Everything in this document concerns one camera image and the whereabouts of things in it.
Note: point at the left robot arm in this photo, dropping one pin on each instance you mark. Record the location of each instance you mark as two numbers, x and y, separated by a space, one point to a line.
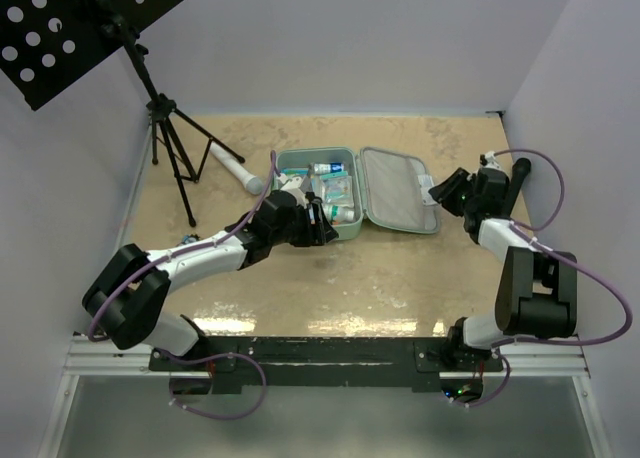
126 301

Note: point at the black perforated music stand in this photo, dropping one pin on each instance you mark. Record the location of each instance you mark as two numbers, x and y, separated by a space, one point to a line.
48 45

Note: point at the white microphone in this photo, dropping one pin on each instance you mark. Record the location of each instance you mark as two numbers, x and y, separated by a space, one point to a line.
250 182

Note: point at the small clear plaster bag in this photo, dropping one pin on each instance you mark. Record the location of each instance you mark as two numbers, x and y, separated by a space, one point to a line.
426 183

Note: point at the blue plaster packet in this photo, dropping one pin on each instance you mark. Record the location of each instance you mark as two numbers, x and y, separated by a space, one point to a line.
295 171

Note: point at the black microphone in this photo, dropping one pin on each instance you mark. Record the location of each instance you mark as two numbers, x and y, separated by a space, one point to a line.
519 172

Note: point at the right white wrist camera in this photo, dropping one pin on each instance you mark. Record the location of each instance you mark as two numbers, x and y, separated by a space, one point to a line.
489 160

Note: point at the mint green medicine case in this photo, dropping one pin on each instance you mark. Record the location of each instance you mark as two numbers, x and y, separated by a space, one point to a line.
385 187

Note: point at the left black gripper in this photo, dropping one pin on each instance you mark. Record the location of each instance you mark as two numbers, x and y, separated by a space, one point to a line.
326 232

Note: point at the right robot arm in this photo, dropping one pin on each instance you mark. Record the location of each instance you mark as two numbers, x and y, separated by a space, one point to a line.
537 293

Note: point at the clear bottle green label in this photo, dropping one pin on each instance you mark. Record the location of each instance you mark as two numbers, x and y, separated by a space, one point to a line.
337 214

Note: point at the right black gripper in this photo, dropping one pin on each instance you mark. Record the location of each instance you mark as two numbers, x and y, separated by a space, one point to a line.
444 192

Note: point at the black base frame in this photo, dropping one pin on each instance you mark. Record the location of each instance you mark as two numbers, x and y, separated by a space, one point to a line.
226 364

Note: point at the teal cotton swab bag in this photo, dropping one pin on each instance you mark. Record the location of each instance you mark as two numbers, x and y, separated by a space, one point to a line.
332 190

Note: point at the blue owl toy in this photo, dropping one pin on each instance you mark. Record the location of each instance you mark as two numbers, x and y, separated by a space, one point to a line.
192 238

